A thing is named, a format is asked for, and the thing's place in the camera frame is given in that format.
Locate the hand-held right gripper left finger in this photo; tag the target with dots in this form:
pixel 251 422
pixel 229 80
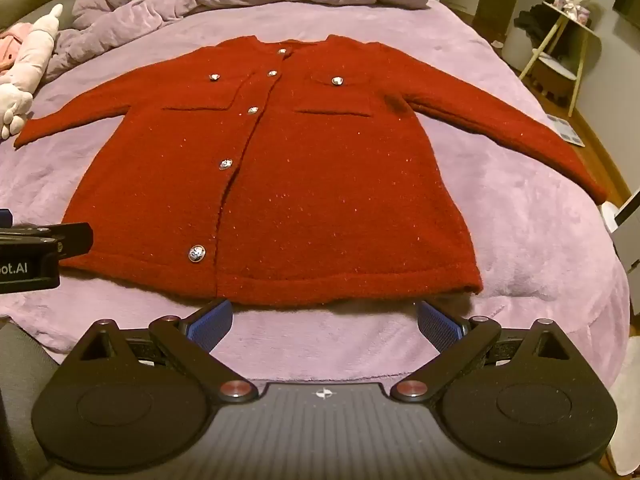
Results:
pixel 212 325

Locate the red knit cardigan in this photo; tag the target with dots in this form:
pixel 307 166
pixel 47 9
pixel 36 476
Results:
pixel 310 200

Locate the white plush toy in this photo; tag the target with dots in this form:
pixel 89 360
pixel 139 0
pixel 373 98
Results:
pixel 27 65

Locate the pink plush toy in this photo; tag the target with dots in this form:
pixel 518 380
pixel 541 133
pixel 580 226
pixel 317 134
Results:
pixel 12 42

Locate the pale wooden side table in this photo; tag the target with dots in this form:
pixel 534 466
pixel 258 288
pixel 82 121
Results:
pixel 560 35

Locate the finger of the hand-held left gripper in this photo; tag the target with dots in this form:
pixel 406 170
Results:
pixel 70 237

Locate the purple bed blanket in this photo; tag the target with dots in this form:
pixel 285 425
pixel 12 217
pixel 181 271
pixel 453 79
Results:
pixel 525 240

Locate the dark cloth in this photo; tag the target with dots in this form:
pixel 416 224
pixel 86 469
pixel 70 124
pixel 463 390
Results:
pixel 532 27

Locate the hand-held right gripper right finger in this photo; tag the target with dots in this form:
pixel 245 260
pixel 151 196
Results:
pixel 437 324

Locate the sheet with blue circles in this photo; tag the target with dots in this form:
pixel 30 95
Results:
pixel 565 130

